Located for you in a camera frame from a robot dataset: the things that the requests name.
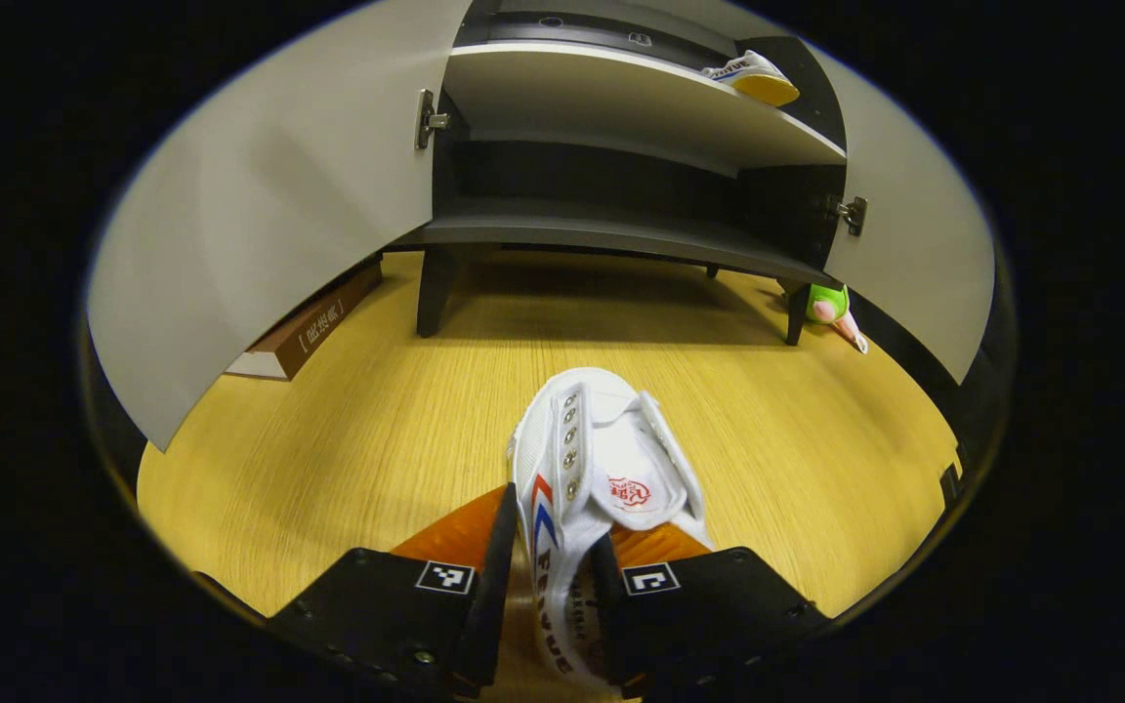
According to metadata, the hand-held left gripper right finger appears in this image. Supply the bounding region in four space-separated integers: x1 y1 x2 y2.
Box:
590 522 832 699

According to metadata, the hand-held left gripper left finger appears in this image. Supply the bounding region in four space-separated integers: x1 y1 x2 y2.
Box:
265 483 521 699

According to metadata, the white shoe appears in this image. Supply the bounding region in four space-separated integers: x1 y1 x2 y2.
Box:
701 51 802 107
507 367 715 696

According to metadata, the grey shoe cabinet door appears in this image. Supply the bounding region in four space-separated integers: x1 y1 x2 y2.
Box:
797 29 998 386
86 0 474 452

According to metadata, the brown book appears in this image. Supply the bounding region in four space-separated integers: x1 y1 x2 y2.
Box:
226 259 384 382

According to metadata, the green pink plush toy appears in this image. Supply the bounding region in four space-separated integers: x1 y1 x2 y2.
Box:
805 283 869 354

